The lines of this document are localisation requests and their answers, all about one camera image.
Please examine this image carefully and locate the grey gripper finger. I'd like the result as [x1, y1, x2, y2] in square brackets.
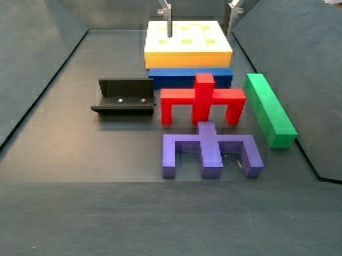
[157, 0, 172, 37]
[227, 0, 244, 32]

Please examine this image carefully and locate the green rectangular bar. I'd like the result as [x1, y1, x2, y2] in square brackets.
[244, 73, 298, 149]

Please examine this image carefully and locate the yellow slotted board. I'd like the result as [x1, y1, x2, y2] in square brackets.
[144, 21, 232, 69]

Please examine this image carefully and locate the blue rectangular bar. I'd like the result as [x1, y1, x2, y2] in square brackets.
[148, 67, 232, 89]

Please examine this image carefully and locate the red comb-shaped block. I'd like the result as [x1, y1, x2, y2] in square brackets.
[160, 73, 247, 125]

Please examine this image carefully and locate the purple comb-shaped block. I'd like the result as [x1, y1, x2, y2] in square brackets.
[161, 122, 264, 179]

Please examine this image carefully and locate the black angle bracket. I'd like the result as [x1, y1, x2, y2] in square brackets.
[91, 78, 155, 114]

